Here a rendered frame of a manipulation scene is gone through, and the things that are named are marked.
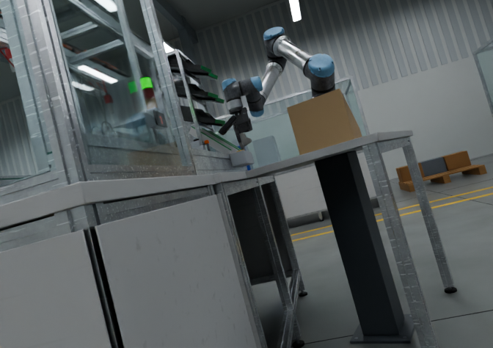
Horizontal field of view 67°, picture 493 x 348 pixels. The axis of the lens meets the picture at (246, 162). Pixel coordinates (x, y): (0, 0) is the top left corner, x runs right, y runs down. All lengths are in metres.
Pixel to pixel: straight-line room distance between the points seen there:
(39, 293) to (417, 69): 10.62
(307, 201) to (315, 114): 4.09
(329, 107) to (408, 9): 9.66
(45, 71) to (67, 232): 0.23
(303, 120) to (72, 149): 1.32
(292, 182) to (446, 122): 5.96
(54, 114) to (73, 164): 0.08
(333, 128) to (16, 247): 1.38
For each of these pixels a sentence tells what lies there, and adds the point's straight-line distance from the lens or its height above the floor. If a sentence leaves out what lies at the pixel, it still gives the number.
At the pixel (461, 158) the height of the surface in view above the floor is 0.30.
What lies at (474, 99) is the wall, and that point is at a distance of 11.10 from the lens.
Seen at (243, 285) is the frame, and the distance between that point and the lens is 1.13.
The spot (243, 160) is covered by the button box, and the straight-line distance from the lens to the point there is 1.65.
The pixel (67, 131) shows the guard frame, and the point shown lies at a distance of 0.57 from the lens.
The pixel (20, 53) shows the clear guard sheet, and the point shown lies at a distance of 0.66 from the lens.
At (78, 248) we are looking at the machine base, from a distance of 0.53.
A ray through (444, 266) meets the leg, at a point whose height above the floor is 0.14.
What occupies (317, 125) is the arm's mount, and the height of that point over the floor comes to 0.98.
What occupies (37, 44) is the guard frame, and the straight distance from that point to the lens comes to 0.63.
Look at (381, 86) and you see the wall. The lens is 10.63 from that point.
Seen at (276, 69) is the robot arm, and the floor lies 1.38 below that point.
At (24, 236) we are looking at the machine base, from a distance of 0.60.
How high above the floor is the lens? 0.80
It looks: 4 degrees up
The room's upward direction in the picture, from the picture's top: 15 degrees counter-clockwise
